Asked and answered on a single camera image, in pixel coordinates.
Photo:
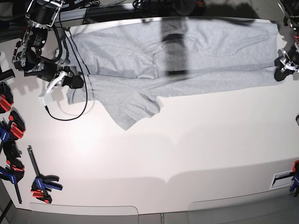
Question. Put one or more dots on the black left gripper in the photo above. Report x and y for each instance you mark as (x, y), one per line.
(284, 68)

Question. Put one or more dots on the red black clamp top left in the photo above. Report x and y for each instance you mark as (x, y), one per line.
(6, 98)

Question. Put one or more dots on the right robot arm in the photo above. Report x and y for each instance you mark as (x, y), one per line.
(27, 57)

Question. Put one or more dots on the grey T-shirt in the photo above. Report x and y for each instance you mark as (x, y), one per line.
(128, 66)

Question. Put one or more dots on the blue red clamp lower left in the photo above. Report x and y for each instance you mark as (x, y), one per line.
(14, 170)

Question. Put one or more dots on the blue bar clamp lying flat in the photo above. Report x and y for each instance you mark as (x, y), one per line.
(42, 184)

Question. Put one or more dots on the blue red clamp middle left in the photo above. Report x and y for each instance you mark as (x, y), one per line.
(13, 130)

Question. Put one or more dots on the blue red clamp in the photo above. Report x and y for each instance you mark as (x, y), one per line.
(14, 170)
(13, 130)

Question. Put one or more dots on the dark object at right edge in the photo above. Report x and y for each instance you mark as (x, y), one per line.
(297, 119)

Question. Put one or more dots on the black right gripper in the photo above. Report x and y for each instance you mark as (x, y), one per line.
(72, 80)

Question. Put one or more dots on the blue clamp at right edge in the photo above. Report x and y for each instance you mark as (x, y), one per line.
(295, 185)

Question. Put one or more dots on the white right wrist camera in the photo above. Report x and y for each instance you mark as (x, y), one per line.
(45, 98)

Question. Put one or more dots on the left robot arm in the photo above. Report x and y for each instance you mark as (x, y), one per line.
(290, 9)

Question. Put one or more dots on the white label sticker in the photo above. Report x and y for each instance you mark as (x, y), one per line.
(281, 180)

